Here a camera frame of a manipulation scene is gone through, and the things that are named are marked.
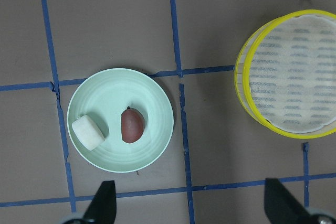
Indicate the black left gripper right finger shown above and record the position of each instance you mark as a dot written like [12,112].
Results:
[280,205]

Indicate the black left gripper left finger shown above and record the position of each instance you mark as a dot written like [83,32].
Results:
[103,207]

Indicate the white bun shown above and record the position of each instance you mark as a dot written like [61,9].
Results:
[87,132]

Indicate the reddish brown bun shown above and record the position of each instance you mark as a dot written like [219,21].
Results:
[132,125]

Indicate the yellow rimmed bamboo steamer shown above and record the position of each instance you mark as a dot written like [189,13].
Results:
[286,73]

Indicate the light green plate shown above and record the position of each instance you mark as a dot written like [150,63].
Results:
[104,97]

